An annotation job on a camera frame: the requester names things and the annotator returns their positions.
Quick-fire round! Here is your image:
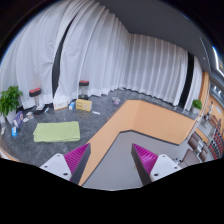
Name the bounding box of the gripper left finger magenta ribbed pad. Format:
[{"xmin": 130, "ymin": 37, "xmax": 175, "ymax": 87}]
[{"xmin": 40, "ymin": 143, "xmax": 91, "ymax": 184}]

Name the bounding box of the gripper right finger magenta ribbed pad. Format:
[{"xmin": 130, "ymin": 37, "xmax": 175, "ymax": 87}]
[{"xmin": 131, "ymin": 144, "xmax": 181, "ymax": 185}]

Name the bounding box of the green folded towel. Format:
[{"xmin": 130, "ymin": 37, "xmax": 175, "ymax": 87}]
[{"xmin": 33, "ymin": 121, "xmax": 80, "ymax": 142}]

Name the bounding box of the brown chair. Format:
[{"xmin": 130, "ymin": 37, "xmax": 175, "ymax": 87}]
[{"xmin": 179, "ymin": 149, "xmax": 200, "ymax": 168}]

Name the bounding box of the blue white small carton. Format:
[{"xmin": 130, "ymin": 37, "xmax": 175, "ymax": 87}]
[{"xmin": 68, "ymin": 101, "xmax": 75, "ymax": 110}]

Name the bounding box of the white box on table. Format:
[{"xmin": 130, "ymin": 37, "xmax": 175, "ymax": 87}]
[{"xmin": 53, "ymin": 101, "xmax": 68, "ymax": 111}]

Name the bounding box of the yellow cardboard box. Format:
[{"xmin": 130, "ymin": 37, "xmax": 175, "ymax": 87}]
[{"xmin": 76, "ymin": 99, "xmax": 92, "ymax": 112}]

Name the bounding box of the blue small bottle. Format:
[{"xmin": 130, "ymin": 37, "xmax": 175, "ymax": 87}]
[{"xmin": 11, "ymin": 126, "xmax": 18, "ymax": 137}]

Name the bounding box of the purple book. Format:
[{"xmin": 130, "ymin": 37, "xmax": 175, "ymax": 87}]
[{"xmin": 13, "ymin": 111, "xmax": 23, "ymax": 128}]

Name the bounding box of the small pink cup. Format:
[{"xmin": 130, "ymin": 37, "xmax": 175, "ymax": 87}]
[{"xmin": 112, "ymin": 97, "xmax": 120, "ymax": 105}]

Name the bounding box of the small potted plant right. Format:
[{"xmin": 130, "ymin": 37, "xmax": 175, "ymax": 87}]
[{"xmin": 192, "ymin": 99, "xmax": 202, "ymax": 114}]

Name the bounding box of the red-topped stool left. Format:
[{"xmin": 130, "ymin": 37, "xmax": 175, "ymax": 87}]
[{"xmin": 29, "ymin": 88, "xmax": 44, "ymax": 115}]

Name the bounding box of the red-topped stool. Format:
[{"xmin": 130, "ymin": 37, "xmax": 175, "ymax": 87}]
[
  {"xmin": 29, "ymin": 88, "xmax": 44, "ymax": 115},
  {"xmin": 78, "ymin": 80, "xmax": 89, "ymax": 100}
]

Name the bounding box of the red-topped stool right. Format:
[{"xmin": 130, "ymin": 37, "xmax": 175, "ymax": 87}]
[{"xmin": 78, "ymin": 80, "xmax": 89, "ymax": 100}]

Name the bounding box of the potted green plant left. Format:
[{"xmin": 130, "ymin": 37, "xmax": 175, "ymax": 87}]
[{"xmin": 0, "ymin": 86, "xmax": 23, "ymax": 124}]

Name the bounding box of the white curtain back wall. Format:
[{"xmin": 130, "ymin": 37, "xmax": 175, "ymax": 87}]
[{"xmin": 119, "ymin": 32, "xmax": 204, "ymax": 113}]

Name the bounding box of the white curtain wall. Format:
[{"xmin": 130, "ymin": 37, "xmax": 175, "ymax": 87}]
[
  {"xmin": 119, "ymin": 32, "xmax": 204, "ymax": 113},
  {"xmin": 0, "ymin": 0, "xmax": 129, "ymax": 108}
]

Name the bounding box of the white curtain left wall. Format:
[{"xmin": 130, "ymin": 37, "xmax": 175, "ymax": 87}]
[{"xmin": 0, "ymin": 0, "xmax": 129, "ymax": 108}]

